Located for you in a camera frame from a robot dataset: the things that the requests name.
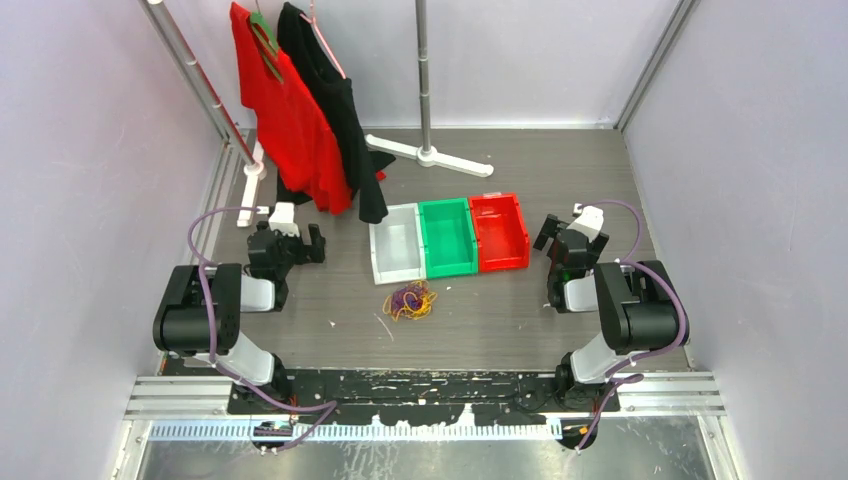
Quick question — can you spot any cable bundle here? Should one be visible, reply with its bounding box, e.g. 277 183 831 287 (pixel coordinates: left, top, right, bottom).
382 280 439 323

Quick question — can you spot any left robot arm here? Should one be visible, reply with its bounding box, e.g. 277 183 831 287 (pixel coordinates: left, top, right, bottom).
152 222 326 413

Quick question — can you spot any black t-shirt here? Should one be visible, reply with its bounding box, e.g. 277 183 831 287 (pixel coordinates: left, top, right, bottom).
277 2 395 224

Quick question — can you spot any pink clothes hanger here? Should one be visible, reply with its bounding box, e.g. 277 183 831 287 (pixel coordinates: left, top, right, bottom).
300 13 347 79

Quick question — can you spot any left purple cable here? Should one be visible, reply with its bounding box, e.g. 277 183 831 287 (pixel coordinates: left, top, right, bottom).
186 205 339 454

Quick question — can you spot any green plastic bin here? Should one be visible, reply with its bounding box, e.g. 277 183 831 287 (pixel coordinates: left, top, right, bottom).
418 198 479 279

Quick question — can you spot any garment rack centre pole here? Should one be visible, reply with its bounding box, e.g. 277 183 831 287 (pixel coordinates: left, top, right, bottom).
365 0 494 178

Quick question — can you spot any aluminium rail frame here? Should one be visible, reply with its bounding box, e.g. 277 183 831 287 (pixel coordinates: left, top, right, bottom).
124 372 725 448

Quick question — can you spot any red plastic bin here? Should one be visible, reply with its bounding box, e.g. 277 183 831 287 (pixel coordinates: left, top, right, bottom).
468 193 530 273

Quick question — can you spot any green clothes hanger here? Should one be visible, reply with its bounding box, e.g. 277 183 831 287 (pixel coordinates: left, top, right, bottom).
248 11 284 84

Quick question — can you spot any white plastic bin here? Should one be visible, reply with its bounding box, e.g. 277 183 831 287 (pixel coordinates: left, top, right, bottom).
368 203 427 285

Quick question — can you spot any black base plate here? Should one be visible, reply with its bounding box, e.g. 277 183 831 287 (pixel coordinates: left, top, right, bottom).
226 368 621 428

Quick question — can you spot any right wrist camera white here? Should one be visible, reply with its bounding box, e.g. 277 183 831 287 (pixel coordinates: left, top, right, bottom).
566 203 604 243

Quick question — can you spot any red t-shirt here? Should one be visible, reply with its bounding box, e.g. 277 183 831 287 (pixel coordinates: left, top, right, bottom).
229 2 352 215

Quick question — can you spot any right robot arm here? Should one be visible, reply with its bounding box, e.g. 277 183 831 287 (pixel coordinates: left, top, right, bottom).
533 210 688 411

